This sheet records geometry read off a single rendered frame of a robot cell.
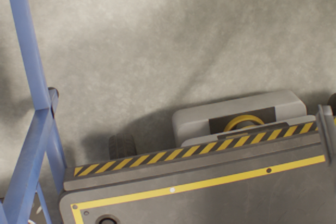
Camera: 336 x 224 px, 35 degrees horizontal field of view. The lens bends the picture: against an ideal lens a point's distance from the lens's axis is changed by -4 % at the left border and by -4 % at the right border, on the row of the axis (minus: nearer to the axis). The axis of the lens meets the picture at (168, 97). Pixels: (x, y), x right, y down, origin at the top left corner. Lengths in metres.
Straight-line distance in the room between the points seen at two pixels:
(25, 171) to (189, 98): 0.49
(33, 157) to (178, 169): 0.23
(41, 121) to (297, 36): 0.56
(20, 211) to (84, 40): 0.52
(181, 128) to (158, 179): 0.20
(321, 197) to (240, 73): 0.35
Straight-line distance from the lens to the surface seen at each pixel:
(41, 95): 1.03
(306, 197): 0.95
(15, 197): 0.73
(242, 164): 0.88
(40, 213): 0.82
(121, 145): 1.06
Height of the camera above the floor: 1.09
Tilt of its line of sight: 70 degrees down
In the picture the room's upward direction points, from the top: 164 degrees clockwise
